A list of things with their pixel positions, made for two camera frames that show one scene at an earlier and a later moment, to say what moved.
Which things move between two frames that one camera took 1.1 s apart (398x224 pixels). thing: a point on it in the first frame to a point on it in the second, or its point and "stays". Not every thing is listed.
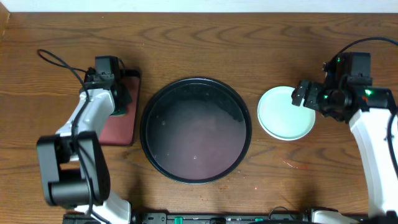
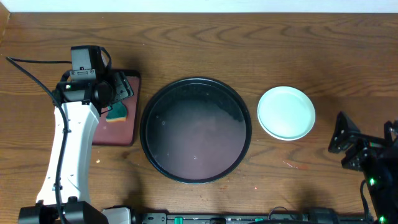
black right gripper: x=308 y=95 to x=344 y=137
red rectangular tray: x=120 y=130 stays
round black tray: x=195 y=130 stays
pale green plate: x=282 y=120 stays
